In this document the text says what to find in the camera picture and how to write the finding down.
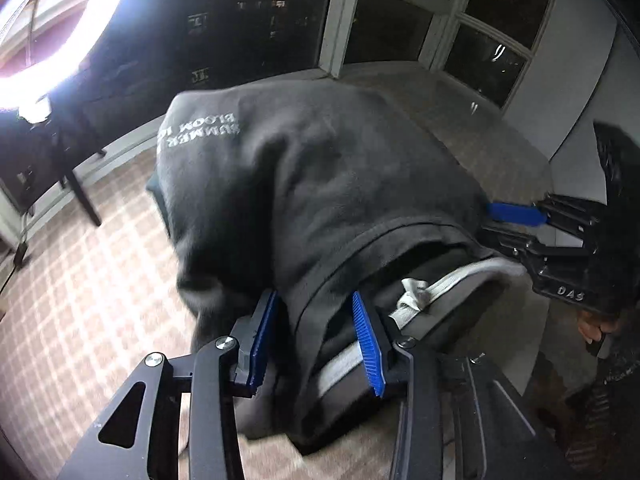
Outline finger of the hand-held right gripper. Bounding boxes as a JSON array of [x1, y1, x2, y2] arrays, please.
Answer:
[[487, 195, 598, 228], [480, 225, 598, 266]]

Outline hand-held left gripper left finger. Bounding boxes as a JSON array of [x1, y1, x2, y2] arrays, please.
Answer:
[[55, 287, 279, 480]]

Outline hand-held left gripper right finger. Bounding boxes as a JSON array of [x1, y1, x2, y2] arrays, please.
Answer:
[[351, 290, 543, 480]]

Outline dark grey pants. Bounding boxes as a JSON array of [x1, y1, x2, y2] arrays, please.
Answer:
[[145, 82, 531, 453]]

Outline person's right forearm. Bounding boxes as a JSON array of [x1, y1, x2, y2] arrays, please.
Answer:
[[565, 305, 640, 480]]

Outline person's right hand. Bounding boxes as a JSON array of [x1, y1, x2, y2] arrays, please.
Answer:
[[577, 310, 621, 346]]

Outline black tripod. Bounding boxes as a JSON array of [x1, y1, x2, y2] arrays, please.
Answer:
[[15, 105, 108, 228]]

